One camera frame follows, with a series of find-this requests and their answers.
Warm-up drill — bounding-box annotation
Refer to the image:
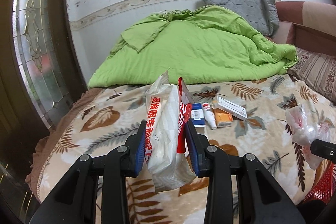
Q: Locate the white plastic bottle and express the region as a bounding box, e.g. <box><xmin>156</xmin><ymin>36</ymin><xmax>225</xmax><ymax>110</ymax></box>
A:
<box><xmin>202</xmin><ymin>102</ymin><xmax>218</xmax><ymax>130</ymax></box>

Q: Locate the orange box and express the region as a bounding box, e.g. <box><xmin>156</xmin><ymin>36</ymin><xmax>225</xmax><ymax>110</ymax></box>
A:
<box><xmin>213</xmin><ymin>108</ymin><xmax>234</xmax><ymax>128</ymax></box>

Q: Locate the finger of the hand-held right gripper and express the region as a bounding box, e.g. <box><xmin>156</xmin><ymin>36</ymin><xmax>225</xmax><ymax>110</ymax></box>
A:
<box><xmin>310</xmin><ymin>139</ymin><xmax>336</xmax><ymax>161</ymax></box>

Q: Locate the brown upholstered headboard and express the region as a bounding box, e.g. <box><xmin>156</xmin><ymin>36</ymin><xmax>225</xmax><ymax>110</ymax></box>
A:
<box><xmin>265</xmin><ymin>0</ymin><xmax>336</xmax><ymax>55</ymax></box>

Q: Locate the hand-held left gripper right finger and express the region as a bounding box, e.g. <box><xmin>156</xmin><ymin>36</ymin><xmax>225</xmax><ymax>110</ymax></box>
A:
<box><xmin>184</xmin><ymin>121</ymin><xmax>306</xmax><ymax>224</ymax></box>

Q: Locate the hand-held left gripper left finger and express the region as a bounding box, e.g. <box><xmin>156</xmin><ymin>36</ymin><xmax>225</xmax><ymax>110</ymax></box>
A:
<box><xmin>29</xmin><ymin>120</ymin><xmax>147</xmax><ymax>224</ymax></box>

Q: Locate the wooden door with glass pane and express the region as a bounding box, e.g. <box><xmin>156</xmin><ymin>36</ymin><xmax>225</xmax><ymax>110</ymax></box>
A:
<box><xmin>0</xmin><ymin>0</ymin><xmax>88</xmax><ymax>224</ymax></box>

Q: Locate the leaf print blanket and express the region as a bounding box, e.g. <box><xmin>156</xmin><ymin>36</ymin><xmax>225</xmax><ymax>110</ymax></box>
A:
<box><xmin>25</xmin><ymin>74</ymin><xmax>336</xmax><ymax>224</ymax></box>

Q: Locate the red mesh basket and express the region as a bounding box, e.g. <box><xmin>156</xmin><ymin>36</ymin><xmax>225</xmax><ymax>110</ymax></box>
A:
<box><xmin>304</xmin><ymin>162</ymin><xmax>336</xmax><ymax>205</ymax></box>

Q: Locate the green quilt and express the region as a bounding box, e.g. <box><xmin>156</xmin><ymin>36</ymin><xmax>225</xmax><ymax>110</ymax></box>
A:
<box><xmin>88</xmin><ymin>5</ymin><xmax>298</xmax><ymax>88</ymax></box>

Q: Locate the grey quilted pillow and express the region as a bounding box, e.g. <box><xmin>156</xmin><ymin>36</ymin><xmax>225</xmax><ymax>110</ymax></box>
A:
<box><xmin>199</xmin><ymin>0</ymin><xmax>280</xmax><ymax>37</ymax></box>

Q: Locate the clear plastic bag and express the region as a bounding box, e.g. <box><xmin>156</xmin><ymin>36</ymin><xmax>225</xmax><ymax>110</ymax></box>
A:
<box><xmin>285</xmin><ymin>105</ymin><xmax>334</xmax><ymax>170</ymax></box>

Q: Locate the flat white cardboard box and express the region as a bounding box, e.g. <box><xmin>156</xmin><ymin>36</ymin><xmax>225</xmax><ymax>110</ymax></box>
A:
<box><xmin>211</xmin><ymin>96</ymin><xmax>248</xmax><ymax>122</ymax></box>

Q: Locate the striped brown pillow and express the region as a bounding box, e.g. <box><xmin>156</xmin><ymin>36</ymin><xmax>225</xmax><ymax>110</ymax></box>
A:
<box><xmin>287</xmin><ymin>48</ymin><xmax>336</xmax><ymax>104</ymax></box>

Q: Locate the blue box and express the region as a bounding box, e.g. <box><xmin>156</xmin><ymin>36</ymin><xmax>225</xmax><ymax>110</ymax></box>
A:
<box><xmin>190</xmin><ymin>103</ymin><xmax>206</xmax><ymax>127</ymax></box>

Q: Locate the white wrapper with red print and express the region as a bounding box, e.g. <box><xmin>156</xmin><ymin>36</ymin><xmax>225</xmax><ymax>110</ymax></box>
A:
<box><xmin>145</xmin><ymin>70</ymin><xmax>197</xmax><ymax>192</ymax></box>

